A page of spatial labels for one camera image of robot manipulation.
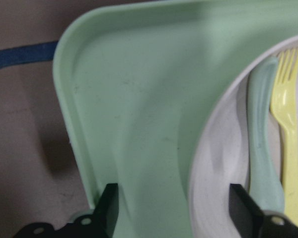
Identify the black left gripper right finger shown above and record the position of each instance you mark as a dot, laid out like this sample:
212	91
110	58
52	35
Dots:
253	222

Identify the yellow plastic fork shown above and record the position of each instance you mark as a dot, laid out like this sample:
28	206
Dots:
283	107

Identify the light green tray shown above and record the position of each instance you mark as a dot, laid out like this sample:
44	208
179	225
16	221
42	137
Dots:
136	83

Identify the green plastic spoon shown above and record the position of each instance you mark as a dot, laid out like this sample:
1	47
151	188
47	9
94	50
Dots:
265	187

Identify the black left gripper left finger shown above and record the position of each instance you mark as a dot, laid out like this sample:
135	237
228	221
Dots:
100	223

